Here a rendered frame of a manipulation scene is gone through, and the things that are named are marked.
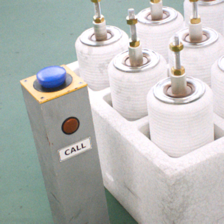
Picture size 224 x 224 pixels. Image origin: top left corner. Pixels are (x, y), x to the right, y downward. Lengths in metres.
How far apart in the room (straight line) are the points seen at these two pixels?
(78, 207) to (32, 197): 0.23
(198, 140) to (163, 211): 0.12
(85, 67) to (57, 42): 0.60
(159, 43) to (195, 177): 0.31
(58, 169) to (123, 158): 0.15
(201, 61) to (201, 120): 0.15
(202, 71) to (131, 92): 0.13
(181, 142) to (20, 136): 0.50
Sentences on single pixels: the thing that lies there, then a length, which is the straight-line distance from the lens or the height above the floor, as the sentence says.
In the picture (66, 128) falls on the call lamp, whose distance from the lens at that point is 0.77.
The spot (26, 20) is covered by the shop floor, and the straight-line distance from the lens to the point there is 1.78.
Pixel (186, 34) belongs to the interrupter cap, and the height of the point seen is 0.25.
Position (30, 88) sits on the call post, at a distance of 0.77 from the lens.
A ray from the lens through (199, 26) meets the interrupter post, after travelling 0.96.
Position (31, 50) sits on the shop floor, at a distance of 1.58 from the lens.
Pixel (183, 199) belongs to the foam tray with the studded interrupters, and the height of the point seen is 0.13.
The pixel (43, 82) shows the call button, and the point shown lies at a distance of 0.75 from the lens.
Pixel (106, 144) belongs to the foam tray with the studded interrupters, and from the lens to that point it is 0.96.
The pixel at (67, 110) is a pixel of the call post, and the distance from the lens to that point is 0.76.
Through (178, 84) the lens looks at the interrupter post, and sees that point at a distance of 0.82.
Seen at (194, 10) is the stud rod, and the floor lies 0.30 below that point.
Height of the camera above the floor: 0.69
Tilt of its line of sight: 34 degrees down
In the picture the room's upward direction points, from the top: 8 degrees counter-clockwise
